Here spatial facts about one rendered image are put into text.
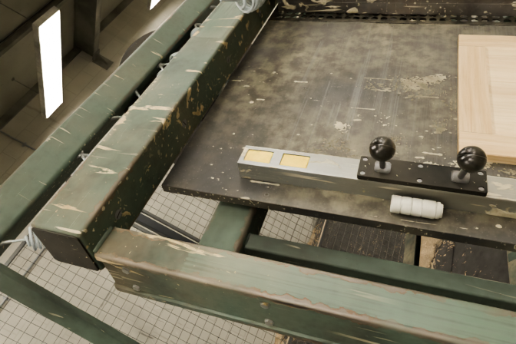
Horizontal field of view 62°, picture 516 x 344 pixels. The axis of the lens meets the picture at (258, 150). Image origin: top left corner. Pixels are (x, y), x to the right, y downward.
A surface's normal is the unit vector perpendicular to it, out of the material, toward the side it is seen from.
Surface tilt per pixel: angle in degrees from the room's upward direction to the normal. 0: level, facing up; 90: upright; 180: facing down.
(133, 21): 90
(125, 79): 90
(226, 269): 58
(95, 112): 90
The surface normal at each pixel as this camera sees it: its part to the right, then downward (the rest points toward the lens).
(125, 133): -0.13, -0.74
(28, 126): 0.35, -0.48
